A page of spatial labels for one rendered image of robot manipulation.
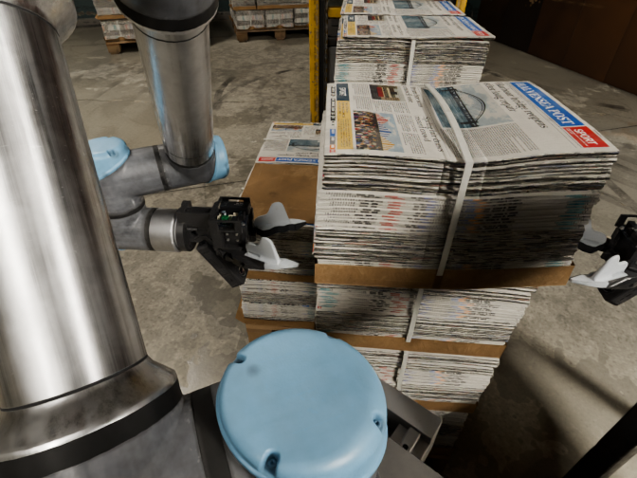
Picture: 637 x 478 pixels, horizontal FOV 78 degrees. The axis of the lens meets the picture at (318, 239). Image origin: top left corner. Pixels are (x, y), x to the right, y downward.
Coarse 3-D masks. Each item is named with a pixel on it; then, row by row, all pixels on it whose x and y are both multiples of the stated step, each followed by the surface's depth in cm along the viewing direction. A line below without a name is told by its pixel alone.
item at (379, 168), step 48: (336, 96) 64; (384, 96) 65; (336, 144) 50; (384, 144) 50; (432, 144) 52; (336, 192) 52; (384, 192) 52; (432, 192) 52; (336, 240) 57; (384, 240) 56
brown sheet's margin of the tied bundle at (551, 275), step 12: (468, 276) 60; (480, 276) 60; (492, 276) 60; (504, 276) 60; (516, 276) 60; (528, 276) 60; (540, 276) 60; (552, 276) 59; (564, 276) 59; (468, 288) 62; (480, 288) 62
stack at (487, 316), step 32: (320, 288) 72; (352, 288) 70; (384, 288) 70; (416, 288) 69; (512, 288) 67; (320, 320) 76; (352, 320) 76; (384, 320) 75; (416, 320) 74; (448, 320) 73; (480, 320) 73; (512, 320) 72; (384, 352) 82; (416, 352) 81; (416, 384) 88; (448, 384) 87; (480, 384) 86; (448, 416) 96
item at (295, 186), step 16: (256, 176) 135; (272, 176) 135; (288, 176) 135; (304, 176) 135; (256, 192) 128; (272, 192) 128; (288, 192) 128; (304, 192) 128; (256, 208) 121; (288, 208) 121; (304, 208) 121
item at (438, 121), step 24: (432, 96) 66; (432, 120) 58; (456, 120) 58; (456, 144) 52; (456, 168) 50; (480, 168) 50; (456, 192) 52; (432, 216) 54; (432, 240) 56; (456, 240) 56; (432, 264) 59; (456, 264) 59
